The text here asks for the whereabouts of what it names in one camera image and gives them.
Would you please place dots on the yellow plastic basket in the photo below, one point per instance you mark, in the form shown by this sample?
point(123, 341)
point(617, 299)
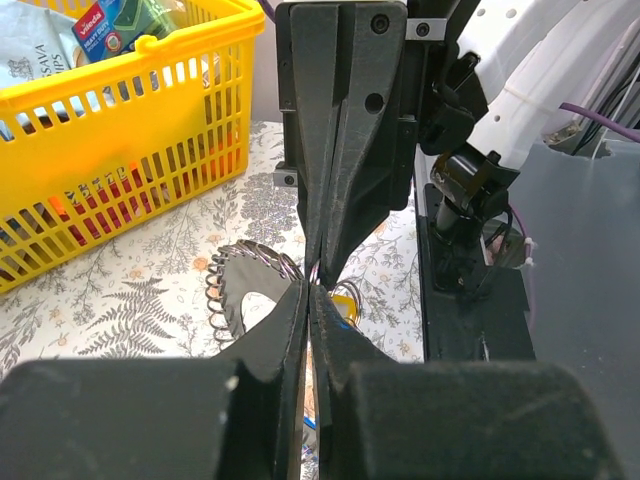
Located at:
point(95, 151)

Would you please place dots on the light blue chips bag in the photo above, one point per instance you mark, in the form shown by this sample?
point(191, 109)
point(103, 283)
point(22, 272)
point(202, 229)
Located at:
point(36, 42)

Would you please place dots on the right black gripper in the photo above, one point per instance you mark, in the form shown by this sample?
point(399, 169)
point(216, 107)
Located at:
point(403, 83)

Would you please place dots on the green sponge pack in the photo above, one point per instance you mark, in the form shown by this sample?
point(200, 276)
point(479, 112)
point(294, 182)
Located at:
point(110, 28)

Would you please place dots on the floral table mat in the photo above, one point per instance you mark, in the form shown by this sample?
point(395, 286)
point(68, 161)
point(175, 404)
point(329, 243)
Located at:
point(144, 293)

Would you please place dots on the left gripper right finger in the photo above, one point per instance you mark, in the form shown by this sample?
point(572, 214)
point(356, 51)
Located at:
point(382, 419)

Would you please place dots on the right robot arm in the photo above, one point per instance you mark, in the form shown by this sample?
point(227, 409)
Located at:
point(532, 56)

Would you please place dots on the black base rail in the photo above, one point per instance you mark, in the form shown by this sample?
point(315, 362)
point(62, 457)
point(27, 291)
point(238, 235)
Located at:
point(473, 306)

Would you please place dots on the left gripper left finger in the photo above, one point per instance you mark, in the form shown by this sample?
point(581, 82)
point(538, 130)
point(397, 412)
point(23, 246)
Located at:
point(236, 415)

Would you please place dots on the silver keyring with keys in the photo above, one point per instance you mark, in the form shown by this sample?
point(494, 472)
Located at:
point(242, 268)

